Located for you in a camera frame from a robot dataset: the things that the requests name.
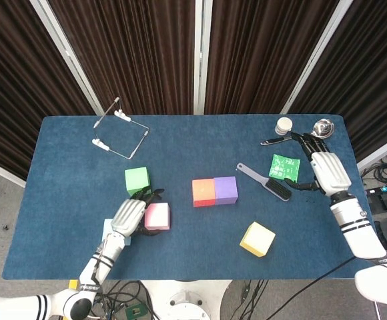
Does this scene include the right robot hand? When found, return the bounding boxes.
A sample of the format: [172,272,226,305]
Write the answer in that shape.
[283,131,352,198]

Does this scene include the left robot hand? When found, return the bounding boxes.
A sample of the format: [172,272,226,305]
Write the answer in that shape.
[111,187,165,239]

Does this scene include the pink white cube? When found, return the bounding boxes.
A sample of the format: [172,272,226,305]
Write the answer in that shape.
[144,202,171,231]

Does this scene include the green cube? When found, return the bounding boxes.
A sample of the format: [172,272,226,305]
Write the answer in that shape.
[124,166,151,197]

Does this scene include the yellow cube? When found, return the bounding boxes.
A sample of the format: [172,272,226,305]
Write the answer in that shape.
[239,221,277,258]

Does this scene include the purple cube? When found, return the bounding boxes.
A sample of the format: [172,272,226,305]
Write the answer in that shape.
[213,176,240,205]

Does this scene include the light blue cube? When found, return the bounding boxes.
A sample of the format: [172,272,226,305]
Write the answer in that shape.
[101,218,131,247]

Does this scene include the orange cube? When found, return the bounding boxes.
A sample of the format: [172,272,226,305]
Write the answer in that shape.
[191,179,217,208]

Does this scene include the green sachet packet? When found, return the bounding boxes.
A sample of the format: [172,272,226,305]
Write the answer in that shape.
[268,153,302,183]

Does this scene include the grey brush black bristles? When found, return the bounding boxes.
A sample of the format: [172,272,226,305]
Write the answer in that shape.
[236,162,292,202]

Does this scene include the black power strip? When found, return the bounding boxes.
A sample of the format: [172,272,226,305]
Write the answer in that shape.
[365,185,387,213]

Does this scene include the small white jar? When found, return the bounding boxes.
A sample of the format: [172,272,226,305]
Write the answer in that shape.
[274,117,294,135]

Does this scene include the blue fabric table mat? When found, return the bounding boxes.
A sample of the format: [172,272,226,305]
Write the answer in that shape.
[1,115,387,281]

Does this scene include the small green box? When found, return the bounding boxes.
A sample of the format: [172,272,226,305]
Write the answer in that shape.
[124,303,147,320]

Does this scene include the dark brown curtain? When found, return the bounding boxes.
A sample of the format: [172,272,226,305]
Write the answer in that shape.
[204,0,341,116]
[0,0,96,179]
[48,0,196,116]
[288,0,387,161]

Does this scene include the metal ladle black handle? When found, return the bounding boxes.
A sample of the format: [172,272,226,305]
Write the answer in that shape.
[260,119,336,146]

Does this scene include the tangled black floor cables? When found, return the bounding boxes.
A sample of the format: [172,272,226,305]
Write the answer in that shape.
[93,279,156,320]
[362,151,387,187]

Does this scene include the metal wire stand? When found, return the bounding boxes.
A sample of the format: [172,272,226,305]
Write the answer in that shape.
[91,96,150,160]

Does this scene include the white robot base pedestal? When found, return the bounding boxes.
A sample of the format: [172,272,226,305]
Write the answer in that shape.
[139,279,232,320]

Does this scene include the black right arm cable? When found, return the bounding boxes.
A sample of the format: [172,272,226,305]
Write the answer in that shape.
[269,256,360,320]

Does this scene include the white partition frame post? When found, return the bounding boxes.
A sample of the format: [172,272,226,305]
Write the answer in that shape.
[194,0,214,116]
[279,0,354,115]
[29,0,105,116]

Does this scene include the black cable green plug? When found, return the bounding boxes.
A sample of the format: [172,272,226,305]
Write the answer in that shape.
[238,279,270,320]

